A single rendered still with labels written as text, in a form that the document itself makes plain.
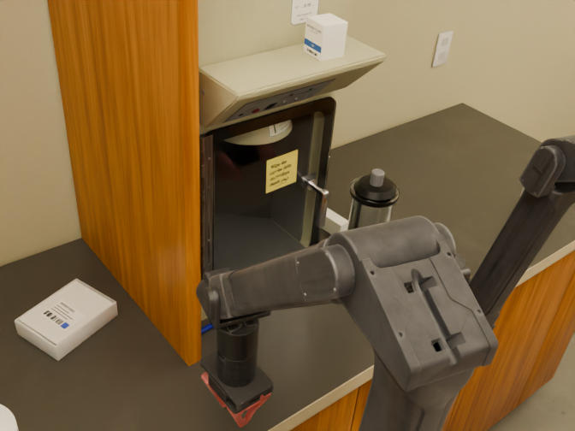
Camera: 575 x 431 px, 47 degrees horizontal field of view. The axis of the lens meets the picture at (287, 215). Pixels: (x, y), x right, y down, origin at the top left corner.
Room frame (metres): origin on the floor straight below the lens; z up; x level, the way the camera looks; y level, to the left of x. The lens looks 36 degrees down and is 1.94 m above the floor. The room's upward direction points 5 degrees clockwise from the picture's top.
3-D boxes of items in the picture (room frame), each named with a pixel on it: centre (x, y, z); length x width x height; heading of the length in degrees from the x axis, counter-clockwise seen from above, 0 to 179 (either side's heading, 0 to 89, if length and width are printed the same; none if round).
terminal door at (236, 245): (1.08, 0.04, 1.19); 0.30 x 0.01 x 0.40; 131
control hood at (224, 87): (1.04, 0.01, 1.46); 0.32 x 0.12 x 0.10; 131
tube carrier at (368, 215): (1.20, -0.18, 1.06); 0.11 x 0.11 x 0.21
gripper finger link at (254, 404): (0.63, 0.05, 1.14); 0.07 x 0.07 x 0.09; 41
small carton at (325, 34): (1.08, -0.04, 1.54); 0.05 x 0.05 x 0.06; 37
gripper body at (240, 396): (0.64, 0.05, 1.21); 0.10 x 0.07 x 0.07; 41
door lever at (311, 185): (1.12, -0.06, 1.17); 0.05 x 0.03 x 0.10; 41
